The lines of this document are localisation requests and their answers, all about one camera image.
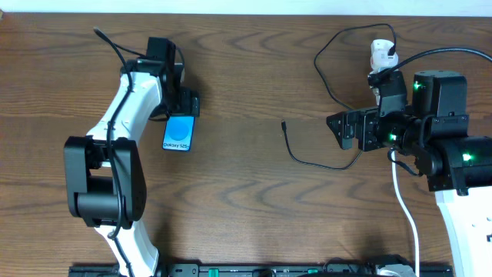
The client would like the blue Galaxy smartphone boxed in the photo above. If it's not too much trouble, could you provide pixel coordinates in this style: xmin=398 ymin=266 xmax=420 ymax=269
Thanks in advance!
xmin=162 ymin=116 xmax=195 ymax=152

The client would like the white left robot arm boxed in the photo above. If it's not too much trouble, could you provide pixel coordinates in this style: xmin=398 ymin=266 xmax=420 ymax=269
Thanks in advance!
xmin=64 ymin=37 xmax=200 ymax=276

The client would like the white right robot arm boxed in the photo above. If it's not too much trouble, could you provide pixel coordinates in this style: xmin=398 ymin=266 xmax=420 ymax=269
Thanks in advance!
xmin=326 ymin=70 xmax=491 ymax=276

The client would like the white power strip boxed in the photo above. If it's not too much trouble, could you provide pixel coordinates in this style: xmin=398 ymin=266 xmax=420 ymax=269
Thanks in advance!
xmin=370 ymin=39 xmax=399 ymax=75

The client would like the black charger cable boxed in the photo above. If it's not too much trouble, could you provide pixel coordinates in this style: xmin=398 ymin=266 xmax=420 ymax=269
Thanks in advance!
xmin=281 ymin=23 xmax=397 ymax=172

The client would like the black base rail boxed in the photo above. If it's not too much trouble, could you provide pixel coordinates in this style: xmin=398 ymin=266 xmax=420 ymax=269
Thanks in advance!
xmin=68 ymin=255 xmax=454 ymax=277

